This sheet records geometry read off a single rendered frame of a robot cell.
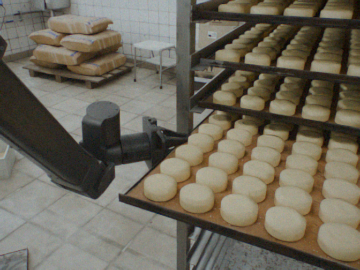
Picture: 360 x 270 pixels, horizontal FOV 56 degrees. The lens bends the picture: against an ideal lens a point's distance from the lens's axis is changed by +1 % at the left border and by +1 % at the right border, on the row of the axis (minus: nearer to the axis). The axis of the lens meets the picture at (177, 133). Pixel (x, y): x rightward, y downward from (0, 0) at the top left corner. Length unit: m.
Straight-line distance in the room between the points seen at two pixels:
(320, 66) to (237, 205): 0.32
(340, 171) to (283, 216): 0.17
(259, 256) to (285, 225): 1.17
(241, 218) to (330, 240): 0.10
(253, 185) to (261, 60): 0.27
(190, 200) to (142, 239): 1.41
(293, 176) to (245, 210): 0.13
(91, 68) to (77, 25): 0.52
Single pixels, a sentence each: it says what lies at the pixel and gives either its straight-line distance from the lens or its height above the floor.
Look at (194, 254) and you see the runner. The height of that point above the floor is 0.59.
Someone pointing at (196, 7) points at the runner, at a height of 1.24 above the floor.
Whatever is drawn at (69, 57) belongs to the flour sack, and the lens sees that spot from 4.02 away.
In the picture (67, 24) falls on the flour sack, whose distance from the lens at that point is 4.25.
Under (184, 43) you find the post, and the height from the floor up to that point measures 1.18.
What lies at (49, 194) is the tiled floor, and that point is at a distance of 2.30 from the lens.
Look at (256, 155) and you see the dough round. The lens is 0.60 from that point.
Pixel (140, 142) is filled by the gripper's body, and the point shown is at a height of 1.02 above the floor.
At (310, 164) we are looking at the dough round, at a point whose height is 1.02.
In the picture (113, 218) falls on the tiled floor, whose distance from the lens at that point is 2.01.
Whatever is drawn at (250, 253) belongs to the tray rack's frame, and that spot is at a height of 0.15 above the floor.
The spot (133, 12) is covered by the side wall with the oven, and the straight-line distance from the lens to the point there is 4.60.
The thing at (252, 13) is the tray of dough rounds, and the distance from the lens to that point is 0.65.
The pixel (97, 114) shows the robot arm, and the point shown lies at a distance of 0.57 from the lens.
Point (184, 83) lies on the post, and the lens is 0.69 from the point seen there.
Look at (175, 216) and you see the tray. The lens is 0.47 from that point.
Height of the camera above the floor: 1.32
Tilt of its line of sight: 28 degrees down
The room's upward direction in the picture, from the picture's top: straight up
